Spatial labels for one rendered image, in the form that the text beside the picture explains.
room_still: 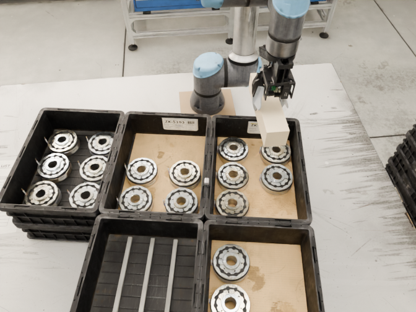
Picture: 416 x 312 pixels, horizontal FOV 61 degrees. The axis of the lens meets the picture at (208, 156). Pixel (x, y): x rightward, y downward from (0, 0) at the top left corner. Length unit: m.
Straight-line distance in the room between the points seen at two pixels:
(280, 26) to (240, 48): 0.56
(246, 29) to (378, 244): 0.86
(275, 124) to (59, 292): 0.82
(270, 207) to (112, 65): 2.17
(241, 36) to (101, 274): 0.92
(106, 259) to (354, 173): 0.94
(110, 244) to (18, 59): 2.47
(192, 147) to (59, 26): 2.55
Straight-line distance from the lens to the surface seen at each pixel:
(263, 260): 1.05
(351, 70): 3.08
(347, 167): 1.46
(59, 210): 1.08
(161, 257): 1.05
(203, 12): 2.97
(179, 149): 1.25
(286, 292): 1.04
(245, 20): 1.31
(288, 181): 1.16
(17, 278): 1.31
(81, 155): 1.30
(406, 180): 2.07
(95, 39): 3.34
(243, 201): 1.10
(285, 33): 0.82
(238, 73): 1.39
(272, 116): 0.97
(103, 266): 1.08
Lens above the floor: 1.80
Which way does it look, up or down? 53 degrees down
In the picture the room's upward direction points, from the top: straight up
